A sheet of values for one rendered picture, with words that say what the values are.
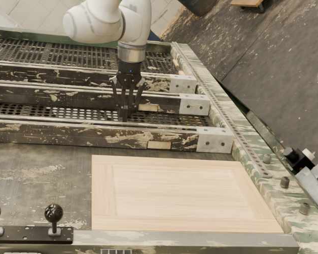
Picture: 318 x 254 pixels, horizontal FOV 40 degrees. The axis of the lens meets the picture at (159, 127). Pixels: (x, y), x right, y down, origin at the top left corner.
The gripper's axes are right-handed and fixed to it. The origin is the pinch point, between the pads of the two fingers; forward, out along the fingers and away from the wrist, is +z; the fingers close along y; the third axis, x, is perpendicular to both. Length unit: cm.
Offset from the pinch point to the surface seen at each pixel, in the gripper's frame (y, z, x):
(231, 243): -21, 4, 61
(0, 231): 30, 3, 60
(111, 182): 5.3, 6.5, 32.1
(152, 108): -14.0, 6.8, -26.3
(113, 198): 5.0, 6.5, 40.1
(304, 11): -163, -14, -213
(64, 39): 27, 6, -126
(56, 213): 18, -7, 66
